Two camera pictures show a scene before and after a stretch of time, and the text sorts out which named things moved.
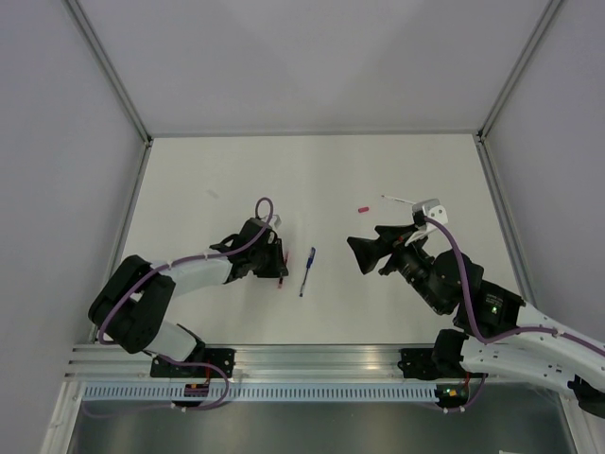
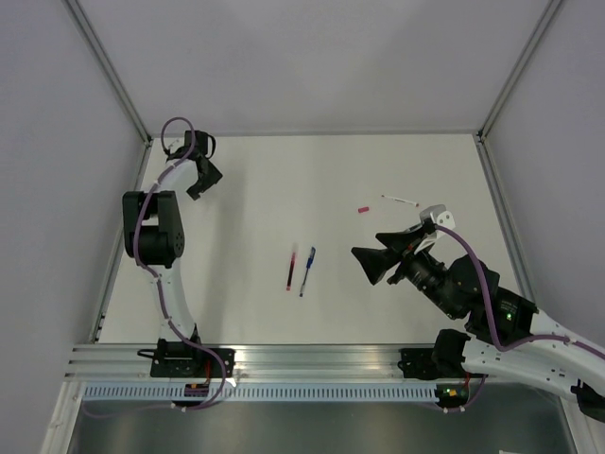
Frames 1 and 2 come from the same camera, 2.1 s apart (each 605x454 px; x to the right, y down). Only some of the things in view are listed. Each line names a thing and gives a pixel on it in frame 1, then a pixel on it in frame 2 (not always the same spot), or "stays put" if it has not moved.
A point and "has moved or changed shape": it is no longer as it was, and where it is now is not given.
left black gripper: x=277 y=268 → x=213 y=176
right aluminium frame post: x=553 y=6 stays put
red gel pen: x=281 y=280 has moved or changed shape
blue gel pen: x=308 y=266 stays put
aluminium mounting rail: x=101 y=363 stays put
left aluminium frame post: x=115 y=78 stays put
